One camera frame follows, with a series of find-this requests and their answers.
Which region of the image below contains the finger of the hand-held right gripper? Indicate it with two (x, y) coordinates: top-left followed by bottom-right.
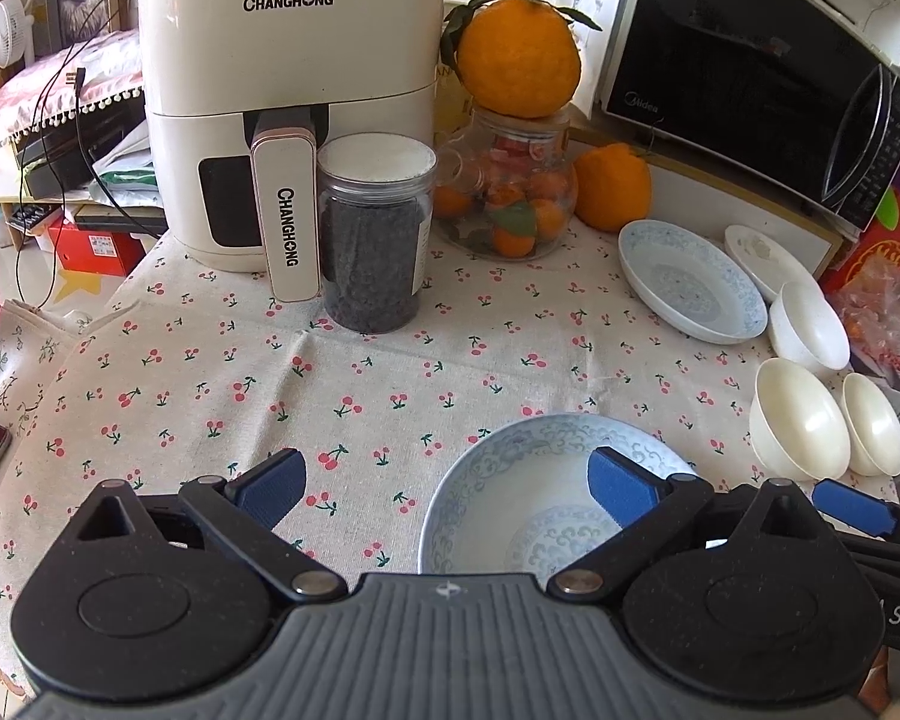
(811, 480), (900, 541)

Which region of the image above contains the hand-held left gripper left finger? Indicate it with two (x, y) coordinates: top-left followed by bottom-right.
(77, 448), (346, 604)

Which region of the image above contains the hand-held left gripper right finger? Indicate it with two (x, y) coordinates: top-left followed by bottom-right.
(547, 446), (822, 601)

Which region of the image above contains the small cream bowl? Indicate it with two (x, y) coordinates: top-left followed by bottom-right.
(841, 373), (900, 477)

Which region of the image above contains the large cream bowl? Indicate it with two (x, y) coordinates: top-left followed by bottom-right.
(748, 358), (852, 481)

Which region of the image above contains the white bowl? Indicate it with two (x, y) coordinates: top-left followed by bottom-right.
(767, 281), (851, 376)

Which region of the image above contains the white rose print plate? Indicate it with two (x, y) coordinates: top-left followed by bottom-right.
(724, 224), (822, 306)

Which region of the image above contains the cherry print tablecloth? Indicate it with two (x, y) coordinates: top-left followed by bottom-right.
(0, 225), (900, 706)

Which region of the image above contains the clear plastic bag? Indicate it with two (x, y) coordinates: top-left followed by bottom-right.
(829, 255), (900, 391)

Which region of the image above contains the clear jar of dark grains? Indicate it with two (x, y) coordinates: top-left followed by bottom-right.
(316, 133), (437, 334)

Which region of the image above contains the red snack package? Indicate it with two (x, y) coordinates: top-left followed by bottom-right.
(817, 165), (900, 297)

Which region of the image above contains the beige floral cloth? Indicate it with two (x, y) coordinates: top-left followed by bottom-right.
(0, 300), (91, 428)

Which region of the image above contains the red cardboard box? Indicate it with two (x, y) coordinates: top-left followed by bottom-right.
(49, 221), (158, 278)

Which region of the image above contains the white wooden-framed board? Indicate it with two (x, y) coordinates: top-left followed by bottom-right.
(566, 124), (845, 278)

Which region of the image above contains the glass jar of small oranges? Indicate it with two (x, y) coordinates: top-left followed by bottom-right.
(431, 106), (578, 262)

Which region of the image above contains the stack of papers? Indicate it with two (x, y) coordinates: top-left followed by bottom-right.
(94, 124), (162, 207)

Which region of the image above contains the black box appliance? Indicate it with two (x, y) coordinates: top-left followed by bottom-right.
(15, 101), (155, 200)

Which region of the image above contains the white air fryer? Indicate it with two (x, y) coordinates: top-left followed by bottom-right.
(136, 0), (451, 303)

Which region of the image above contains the black microwave oven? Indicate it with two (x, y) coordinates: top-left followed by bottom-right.
(598, 0), (900, 233)

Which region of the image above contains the large orange with leaves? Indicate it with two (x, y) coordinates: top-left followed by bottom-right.
(441, 0), (605, 119)

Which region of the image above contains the pink lace cloth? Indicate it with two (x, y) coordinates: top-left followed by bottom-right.
(0, 28), (147, 147)

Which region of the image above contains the black cable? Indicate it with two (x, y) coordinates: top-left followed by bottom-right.
(15, 0), (166, 312)

